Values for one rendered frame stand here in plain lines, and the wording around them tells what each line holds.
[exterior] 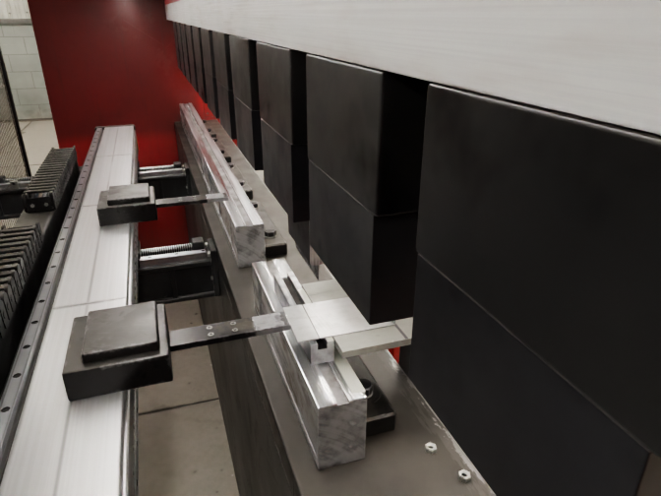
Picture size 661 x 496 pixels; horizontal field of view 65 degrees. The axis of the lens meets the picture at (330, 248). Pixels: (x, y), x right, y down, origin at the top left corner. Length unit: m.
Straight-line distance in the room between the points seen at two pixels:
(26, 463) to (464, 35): 0.52
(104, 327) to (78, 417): 0.11
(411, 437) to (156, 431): 1.46
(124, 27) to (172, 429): 1.76
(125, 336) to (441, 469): 0.40
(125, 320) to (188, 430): 1.40
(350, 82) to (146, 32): 2.41
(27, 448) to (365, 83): 0.47
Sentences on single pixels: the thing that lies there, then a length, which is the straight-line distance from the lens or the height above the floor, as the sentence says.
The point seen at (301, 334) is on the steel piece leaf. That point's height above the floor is 1.00.
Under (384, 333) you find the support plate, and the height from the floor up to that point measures 1.00.
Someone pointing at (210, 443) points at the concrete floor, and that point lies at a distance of 1.98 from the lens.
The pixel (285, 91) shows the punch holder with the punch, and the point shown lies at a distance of 0.51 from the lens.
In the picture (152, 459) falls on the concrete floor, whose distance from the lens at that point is 1.98.
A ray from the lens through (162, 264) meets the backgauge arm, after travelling 1.26.
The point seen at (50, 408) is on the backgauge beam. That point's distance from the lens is 0.65.
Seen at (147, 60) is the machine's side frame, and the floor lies 1.16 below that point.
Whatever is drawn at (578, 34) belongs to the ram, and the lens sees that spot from 0.18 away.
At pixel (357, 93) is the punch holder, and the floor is 1.32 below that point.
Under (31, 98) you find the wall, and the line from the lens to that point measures 8.45.
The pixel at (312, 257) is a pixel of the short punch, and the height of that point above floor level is 1.11.
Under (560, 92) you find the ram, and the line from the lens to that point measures 0.18.
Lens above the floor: 1.37
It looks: 24 degrees down
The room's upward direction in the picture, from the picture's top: straight up
